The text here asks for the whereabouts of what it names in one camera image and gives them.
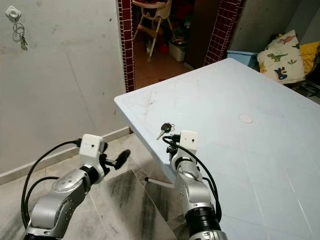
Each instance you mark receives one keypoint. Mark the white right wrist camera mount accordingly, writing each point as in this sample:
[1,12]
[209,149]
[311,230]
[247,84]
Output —
[189,140]

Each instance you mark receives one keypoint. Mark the red tiled pillar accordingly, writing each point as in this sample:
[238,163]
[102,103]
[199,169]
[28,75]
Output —
[225,30]

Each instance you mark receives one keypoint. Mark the black headed single key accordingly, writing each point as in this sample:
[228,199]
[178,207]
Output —
[165,126]

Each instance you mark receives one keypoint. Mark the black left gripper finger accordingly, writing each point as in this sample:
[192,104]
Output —
[123,158]

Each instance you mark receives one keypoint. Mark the metal key bunch with rings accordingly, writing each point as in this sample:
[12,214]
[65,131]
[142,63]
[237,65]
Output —
[23,41]

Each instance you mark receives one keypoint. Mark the white storage box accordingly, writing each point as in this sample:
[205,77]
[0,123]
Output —
[177,50]

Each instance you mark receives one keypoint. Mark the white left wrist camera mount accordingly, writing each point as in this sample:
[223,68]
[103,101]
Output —
[91,147]

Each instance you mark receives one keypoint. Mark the light blue plastic table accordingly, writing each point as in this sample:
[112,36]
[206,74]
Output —
[255,160]

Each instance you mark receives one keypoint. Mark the round white table cap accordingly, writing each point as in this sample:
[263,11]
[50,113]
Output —
[245,118]

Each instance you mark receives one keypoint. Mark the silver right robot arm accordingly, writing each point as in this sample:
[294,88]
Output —
[195,192]

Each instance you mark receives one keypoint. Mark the light blue plastic bin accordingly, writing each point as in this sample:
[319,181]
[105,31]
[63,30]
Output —
[242,56]

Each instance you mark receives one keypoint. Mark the wooden high chair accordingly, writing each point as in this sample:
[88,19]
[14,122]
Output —
[152,12]

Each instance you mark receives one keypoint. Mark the white square wall hook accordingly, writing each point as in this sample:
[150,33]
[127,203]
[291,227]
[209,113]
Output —
[13,13]

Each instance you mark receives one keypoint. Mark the yellow knitted blanket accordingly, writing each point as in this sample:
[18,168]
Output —
[310,52]

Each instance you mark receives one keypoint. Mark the white wall baseboard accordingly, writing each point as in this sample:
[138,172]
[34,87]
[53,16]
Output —
[15,172]

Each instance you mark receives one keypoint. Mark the dinosaur print pillow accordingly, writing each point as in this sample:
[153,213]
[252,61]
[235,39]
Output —
[282,55]

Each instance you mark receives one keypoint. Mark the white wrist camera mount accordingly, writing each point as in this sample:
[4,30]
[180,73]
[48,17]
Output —
[91,147]
[189,140]

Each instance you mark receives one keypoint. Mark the white table leg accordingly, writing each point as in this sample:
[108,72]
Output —
[160,182]

